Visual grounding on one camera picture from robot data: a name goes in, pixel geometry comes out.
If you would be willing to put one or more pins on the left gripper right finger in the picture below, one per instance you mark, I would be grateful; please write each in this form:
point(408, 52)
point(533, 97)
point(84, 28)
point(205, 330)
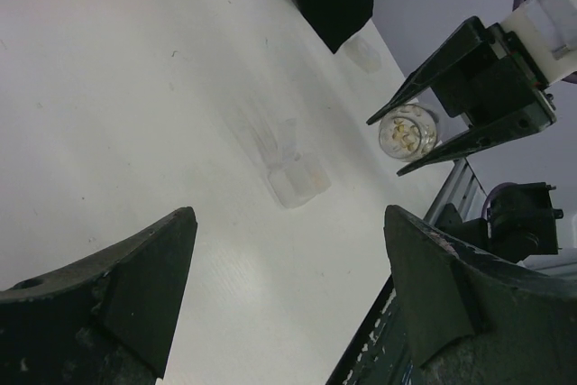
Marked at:
point(473, 318)

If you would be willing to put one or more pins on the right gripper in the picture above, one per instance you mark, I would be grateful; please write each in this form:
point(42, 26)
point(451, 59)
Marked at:
point(486, 74)

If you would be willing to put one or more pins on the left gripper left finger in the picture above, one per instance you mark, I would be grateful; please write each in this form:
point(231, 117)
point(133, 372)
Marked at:
point(109, 318)

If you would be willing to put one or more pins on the clear pill bottle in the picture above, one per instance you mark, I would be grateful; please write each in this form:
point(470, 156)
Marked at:
point(409, 132)

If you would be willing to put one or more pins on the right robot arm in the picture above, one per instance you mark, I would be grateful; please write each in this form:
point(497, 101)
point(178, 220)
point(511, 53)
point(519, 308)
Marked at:
point(519, 221)

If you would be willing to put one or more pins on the clear bottle lid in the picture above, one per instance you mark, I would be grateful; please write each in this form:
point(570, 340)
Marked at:
point(362, 54)

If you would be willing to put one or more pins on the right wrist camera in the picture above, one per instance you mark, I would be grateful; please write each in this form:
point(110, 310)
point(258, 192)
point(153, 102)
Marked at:
point(547, 29)

